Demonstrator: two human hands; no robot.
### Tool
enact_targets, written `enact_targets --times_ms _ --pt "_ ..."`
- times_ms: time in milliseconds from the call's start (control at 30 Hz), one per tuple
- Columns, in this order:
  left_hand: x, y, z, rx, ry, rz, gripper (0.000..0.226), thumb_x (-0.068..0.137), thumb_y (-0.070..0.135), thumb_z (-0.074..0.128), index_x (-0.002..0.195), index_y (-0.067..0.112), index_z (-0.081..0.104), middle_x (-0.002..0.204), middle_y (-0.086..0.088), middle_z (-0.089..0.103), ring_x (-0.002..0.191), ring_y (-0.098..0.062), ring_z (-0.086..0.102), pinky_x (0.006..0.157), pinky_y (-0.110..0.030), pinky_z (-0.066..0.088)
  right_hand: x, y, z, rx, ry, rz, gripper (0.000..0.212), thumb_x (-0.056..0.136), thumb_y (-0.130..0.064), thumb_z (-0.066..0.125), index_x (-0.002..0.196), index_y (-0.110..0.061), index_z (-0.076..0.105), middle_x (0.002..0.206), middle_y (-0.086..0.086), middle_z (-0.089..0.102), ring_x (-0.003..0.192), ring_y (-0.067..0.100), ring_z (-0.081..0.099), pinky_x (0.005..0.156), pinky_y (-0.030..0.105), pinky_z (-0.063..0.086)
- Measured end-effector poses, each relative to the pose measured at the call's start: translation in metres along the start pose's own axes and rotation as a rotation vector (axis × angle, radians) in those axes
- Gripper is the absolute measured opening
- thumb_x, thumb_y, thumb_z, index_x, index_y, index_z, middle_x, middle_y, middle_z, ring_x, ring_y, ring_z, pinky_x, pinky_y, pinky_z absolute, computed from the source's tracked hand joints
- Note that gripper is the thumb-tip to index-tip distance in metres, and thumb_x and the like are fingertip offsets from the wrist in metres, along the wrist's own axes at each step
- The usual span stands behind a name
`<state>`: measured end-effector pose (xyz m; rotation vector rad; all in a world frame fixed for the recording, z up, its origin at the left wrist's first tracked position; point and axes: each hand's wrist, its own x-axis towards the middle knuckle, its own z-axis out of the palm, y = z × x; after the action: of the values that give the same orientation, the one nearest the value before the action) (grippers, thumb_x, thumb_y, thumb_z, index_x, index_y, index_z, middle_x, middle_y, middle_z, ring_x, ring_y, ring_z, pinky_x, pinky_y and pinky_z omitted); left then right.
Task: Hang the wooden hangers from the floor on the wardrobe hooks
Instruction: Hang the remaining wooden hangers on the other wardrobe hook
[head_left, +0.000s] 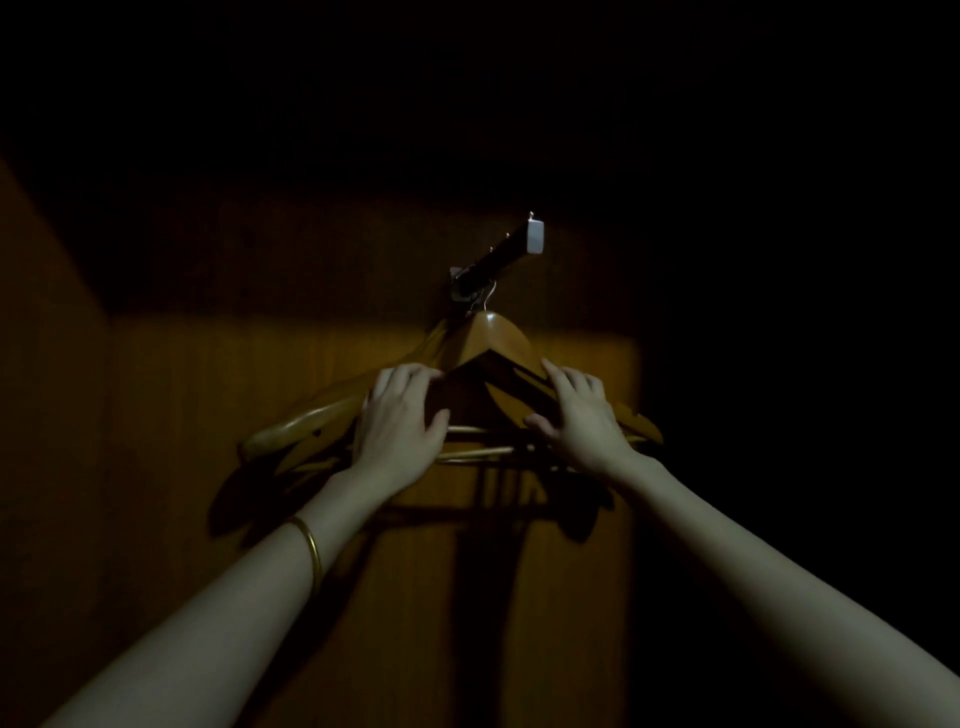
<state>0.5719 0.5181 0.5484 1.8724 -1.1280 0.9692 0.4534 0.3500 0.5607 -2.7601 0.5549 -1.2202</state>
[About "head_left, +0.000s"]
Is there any person's left forearm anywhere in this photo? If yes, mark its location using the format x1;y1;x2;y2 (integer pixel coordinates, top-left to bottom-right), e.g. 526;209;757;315
41;468;391;728

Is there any metal wardrobe hook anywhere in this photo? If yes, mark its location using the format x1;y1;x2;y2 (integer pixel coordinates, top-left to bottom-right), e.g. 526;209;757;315
448;224;530;305

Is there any person's left hand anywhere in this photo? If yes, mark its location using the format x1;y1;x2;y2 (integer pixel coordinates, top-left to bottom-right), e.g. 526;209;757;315
350;363;451;489

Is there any person's right hand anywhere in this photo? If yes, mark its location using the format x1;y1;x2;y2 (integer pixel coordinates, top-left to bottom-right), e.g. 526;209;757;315
524;358;639;481

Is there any brown wooden wardrobe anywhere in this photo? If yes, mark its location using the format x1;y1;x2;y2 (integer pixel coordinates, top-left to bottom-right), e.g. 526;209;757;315
0;149;654;728

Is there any person's right forearm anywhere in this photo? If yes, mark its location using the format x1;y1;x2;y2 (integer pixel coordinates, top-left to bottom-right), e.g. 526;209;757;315
611;453;960;728

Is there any gold bracelet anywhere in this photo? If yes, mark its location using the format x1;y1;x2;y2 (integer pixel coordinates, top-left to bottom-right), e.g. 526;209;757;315
288;515;325;595

